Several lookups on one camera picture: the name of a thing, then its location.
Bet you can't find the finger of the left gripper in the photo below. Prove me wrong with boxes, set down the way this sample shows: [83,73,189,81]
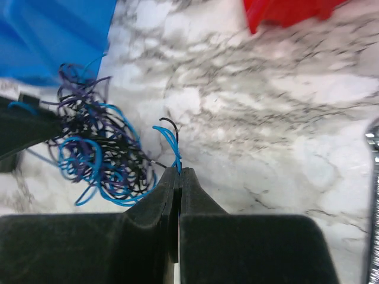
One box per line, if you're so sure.
[1,93,60,172]

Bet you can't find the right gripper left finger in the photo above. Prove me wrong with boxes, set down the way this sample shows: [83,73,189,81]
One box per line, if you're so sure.
[1,168,179,283]

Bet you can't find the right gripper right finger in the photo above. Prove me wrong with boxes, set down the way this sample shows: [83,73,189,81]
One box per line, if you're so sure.
[179,168,339,283]

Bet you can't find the blue purple cables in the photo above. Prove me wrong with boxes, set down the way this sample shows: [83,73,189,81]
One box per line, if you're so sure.
[8,54,183,207]

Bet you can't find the left blue plastic bin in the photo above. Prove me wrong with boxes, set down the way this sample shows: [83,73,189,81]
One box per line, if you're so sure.
[1,0,116,86]

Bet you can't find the red plastic bin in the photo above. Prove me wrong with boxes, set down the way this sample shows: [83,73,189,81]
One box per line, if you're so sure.
[242,0,345,34]

